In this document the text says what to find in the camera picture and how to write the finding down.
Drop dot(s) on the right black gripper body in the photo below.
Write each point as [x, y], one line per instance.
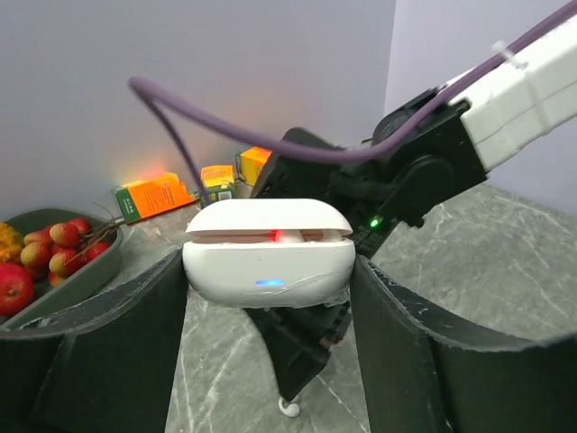
[358, 191]

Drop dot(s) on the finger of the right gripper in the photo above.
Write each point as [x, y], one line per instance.
[298, 342]

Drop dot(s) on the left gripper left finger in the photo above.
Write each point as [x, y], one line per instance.
[104, 365]

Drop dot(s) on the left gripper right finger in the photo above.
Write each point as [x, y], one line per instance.
[425, 369]

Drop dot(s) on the white oval earbud case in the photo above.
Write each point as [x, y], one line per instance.
[269, 253]

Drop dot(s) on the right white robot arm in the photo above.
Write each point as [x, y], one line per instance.
[471, 131]

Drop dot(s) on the grey fruit tray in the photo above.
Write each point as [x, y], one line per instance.
[83, 284]

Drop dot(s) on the red pomegranate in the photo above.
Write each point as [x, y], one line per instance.
[17, 289]

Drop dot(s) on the red cherry bunch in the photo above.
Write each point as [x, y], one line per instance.
[61, 249]

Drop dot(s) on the orange green box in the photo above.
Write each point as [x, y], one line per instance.
[143, 199]
[249, 164]
[219, 182]

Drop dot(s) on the orange spiky fruit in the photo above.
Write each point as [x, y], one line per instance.
[11, 244]

